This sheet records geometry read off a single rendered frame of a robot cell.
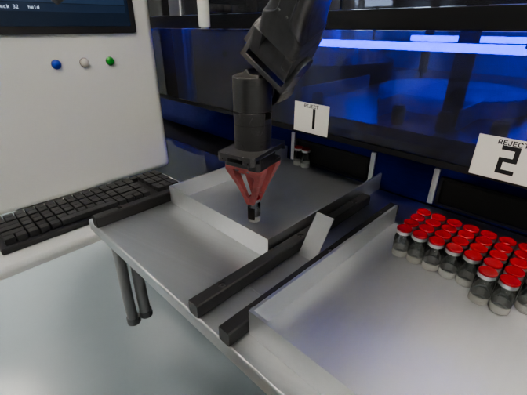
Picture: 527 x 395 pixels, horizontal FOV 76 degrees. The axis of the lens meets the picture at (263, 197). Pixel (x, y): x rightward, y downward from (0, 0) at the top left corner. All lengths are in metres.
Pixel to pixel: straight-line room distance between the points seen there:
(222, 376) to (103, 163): 0.90
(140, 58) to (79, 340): 1.20
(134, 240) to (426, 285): 0.43
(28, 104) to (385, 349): 0.83
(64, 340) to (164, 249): 1.26
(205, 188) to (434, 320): 0.48
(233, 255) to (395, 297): 0.23
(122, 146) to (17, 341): 1.11
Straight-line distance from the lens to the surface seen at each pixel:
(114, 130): 0.99
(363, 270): 0.50
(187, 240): 0.56
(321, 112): 0.69
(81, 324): 1.80
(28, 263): 0.77
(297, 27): 0.41
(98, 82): 0.96
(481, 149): 0.58
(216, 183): 0.73
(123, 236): 0.60
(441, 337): 0.45
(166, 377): 1.50
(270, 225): 0.58
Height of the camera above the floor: 1.19
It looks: 27 degrees down
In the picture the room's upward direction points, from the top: straight up
